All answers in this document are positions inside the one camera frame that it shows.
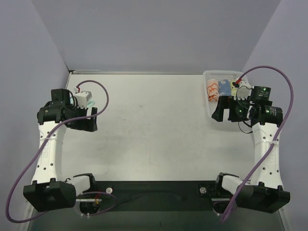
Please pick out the light green towel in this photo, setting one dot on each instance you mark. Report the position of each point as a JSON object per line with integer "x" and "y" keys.
{"x": 90, "y": 104}

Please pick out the orange white rolled towel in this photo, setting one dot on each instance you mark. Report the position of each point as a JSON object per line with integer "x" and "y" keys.
{"x": 212, "y": 89}

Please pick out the yellow rolled towel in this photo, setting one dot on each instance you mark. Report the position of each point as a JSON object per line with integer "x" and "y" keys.
{"x": 234, "y": 87}

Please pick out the white plastic basket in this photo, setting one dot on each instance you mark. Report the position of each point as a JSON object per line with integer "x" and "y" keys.
{"x": 211, "y": 106}

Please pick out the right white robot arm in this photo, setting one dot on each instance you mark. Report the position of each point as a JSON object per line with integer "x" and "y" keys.
{"x": 265, "y": 190}

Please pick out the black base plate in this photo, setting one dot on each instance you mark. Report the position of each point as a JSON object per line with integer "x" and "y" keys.
{"x": 155, "y": 196}

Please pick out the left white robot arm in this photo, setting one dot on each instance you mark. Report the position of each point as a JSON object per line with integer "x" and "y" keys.
{"x": 49, "y": 190}

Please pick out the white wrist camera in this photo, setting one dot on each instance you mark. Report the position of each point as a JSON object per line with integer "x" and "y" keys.
{"x": 243, "y": 91}
{"x": 83, "y": 98}

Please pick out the blue rolled towel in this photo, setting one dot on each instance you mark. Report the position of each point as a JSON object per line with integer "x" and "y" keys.
{"x": 224, "y": 88}

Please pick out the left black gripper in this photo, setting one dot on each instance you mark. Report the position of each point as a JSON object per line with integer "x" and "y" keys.
{"x": 84, "y": 119}

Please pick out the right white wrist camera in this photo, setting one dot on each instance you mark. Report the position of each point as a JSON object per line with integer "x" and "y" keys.
{"x": 243, "y": 91}

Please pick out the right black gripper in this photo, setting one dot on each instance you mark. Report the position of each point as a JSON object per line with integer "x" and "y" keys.
{"x": 231, "y": 109}

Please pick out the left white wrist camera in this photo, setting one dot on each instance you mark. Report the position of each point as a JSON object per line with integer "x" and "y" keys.
{"x": 83, "y": 98}

